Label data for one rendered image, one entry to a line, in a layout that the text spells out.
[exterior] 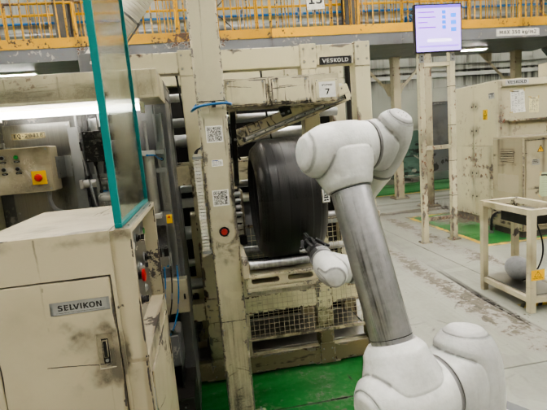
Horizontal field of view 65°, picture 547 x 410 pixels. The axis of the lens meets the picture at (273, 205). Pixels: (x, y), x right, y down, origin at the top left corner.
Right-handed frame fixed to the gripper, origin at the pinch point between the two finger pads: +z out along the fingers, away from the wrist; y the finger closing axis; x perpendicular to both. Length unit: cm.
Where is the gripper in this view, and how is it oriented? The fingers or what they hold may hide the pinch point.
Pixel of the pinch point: (306, 237)
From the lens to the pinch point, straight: 186.4
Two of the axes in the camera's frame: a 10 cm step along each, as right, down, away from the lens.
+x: 0.6, 9.6, 2.7
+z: -1.7, -2.6, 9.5
